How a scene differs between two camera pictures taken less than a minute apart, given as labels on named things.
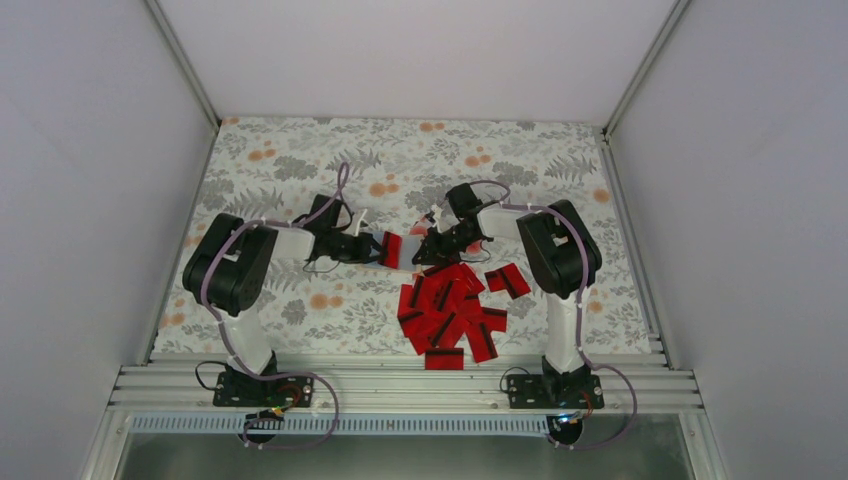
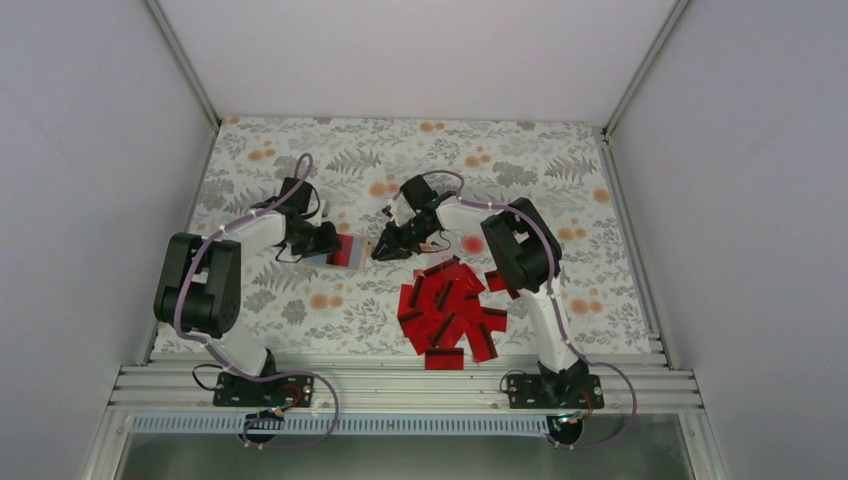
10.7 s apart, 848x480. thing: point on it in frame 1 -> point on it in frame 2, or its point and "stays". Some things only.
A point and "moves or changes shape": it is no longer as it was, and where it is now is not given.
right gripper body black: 449,246 -> 411,235
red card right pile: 508,278 stays
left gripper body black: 347,253 -> 310,243
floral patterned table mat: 388,172 stays
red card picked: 391,249 moves or changes shape
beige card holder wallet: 409,245 moves or changes shape
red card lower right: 483,321 stays
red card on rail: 444,359 stays
